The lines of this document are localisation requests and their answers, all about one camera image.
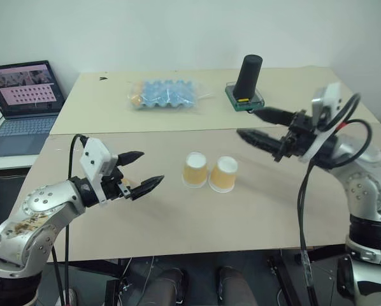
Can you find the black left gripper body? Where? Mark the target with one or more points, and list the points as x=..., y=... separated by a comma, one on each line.
x=114, y=188

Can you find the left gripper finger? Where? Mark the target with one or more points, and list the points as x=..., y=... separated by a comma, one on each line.
x=130, y=157
x=147, y=186

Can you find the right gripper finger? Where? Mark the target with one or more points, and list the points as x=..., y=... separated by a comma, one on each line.
x=262, y=140
x=276, y=116

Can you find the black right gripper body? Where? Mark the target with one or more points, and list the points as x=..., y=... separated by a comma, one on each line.
x=300, y=134

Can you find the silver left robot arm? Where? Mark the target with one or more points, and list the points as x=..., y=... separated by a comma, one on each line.
x=34, y=204

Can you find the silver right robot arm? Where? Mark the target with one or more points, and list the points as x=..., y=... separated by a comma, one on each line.
x=362, y=178

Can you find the green clear base box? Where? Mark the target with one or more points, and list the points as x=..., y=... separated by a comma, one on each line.
x=257, y=102

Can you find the black tapered cylinder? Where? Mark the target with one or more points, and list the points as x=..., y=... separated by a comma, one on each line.
x=248, y=76

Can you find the yellow paper cup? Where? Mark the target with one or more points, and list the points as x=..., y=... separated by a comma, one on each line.
x=223, y=177
x=195, y=172

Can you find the blue egg tray in plastic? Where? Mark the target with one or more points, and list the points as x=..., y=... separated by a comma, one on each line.
x=165, y=106

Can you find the dark rounded robot leg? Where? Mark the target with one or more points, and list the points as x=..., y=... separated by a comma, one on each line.
x=166, y=290
x=236, y=288

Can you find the grey open laptop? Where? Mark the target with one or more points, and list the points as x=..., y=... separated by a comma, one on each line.
x=21, y=105

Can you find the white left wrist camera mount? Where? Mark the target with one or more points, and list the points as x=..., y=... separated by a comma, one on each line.
x=95, y=156

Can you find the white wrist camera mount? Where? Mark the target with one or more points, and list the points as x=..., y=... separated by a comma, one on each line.
x=95, y=156
x=330, y=95

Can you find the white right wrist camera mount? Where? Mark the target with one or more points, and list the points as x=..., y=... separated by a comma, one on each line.
x=330, y=95

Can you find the black table frame bar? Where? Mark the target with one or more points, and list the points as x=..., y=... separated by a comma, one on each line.
x=281, y=280

